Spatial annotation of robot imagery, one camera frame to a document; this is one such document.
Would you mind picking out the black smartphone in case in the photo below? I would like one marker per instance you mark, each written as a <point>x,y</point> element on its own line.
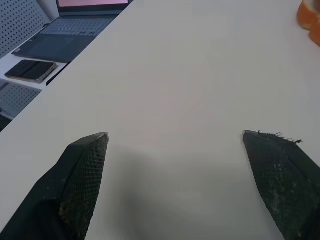
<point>30,71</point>

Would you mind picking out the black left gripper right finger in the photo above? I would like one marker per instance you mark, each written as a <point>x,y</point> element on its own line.
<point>282,185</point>

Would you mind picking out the white perforated metal panel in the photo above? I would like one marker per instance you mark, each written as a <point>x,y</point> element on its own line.
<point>17,23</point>

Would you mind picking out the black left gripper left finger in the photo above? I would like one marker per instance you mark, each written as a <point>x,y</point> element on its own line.
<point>75,190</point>

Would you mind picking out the dark grey open laptop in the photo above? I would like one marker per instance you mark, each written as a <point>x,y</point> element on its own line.
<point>65,35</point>

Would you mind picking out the orange object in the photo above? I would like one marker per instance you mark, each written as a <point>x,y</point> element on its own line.
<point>308,17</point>

